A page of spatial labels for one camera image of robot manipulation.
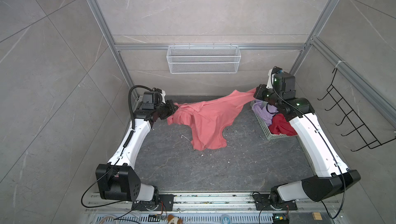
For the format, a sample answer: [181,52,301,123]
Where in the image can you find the pink t shirt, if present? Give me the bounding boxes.
[167,89,256,151]

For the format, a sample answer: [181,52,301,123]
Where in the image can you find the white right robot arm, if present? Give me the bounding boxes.
[254,84,361,208]

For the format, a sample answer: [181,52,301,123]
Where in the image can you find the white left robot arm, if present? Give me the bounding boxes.
[95,100,178,203]

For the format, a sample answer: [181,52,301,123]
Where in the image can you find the lilac t shirt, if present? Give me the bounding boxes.
[252,100,278,127]

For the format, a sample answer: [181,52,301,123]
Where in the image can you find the green plastic basket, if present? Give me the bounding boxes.
[251,101,287,140]

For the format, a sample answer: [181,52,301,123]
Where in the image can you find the dark red t shirt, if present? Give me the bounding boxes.
[268,114,298,136]

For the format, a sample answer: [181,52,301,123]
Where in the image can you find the brown white round object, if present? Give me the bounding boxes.
[167,214,183,224]

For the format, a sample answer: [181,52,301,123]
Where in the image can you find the green electronics board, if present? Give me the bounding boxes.
[272,214,290,224]

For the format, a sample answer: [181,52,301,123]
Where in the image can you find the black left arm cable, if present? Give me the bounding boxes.
[128,84,155,131]

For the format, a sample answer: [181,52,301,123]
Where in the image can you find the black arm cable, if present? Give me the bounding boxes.
[128,84,155,131]
[270,66,347,220]

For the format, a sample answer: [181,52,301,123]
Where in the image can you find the white wire mesh basket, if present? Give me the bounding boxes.
[167,45,241,74]

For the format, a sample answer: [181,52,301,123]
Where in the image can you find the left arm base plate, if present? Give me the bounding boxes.
[132,194,175,212]

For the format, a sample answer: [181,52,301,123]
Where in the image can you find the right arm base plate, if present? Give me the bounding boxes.
[252,192,298,211]

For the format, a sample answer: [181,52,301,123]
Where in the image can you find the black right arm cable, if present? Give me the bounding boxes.
[270,66,347,220]

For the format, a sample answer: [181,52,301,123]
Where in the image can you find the aluminium rail frame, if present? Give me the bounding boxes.
[82,192,340,214]

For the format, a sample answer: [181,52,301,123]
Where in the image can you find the black wire hook rack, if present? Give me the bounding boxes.
[317,68,396,152]

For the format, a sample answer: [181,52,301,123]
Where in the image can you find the white slotted cable duct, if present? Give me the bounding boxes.
[91,213,274,224]

